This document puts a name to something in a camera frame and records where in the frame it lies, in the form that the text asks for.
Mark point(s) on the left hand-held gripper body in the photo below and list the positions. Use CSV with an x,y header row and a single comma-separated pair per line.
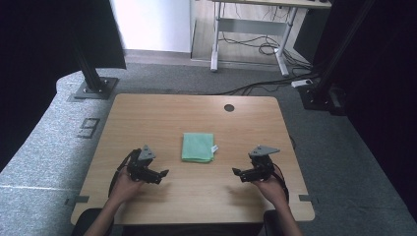
x,y
137,167

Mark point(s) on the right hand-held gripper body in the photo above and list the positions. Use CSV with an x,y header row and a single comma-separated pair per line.
x,y
262,164

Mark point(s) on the green terry towel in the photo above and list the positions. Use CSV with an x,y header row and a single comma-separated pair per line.
x,y
196,147

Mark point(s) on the person's right hand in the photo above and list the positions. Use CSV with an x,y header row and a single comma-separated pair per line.
x,y
273,190

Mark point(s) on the person's left hand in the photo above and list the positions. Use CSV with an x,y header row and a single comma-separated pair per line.
x,y
123,190

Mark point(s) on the grey tape strip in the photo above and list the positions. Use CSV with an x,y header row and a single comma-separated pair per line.
x,y
307,198
77,200

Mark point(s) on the dark round table grommet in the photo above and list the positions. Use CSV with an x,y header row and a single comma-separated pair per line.
x,y
229,107

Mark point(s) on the person's dark clothed lap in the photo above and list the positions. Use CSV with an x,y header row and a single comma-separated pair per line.
x,y
82,226

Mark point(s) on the black metal stand dark base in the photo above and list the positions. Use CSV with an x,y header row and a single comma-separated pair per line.
x,y
319,96

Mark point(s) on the white power strip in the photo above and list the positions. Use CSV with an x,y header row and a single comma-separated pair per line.
x,y
301,83

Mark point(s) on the black metal stand square base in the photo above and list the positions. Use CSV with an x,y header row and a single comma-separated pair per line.
x,y
95,88

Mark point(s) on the dark curtain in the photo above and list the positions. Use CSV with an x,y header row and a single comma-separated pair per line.
x,y
387,98
39,65

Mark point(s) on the white partition panel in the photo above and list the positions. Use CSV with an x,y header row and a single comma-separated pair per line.
x,y
150,24

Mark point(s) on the white metal frame desk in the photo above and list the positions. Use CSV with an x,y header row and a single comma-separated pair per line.
x,y
252,27

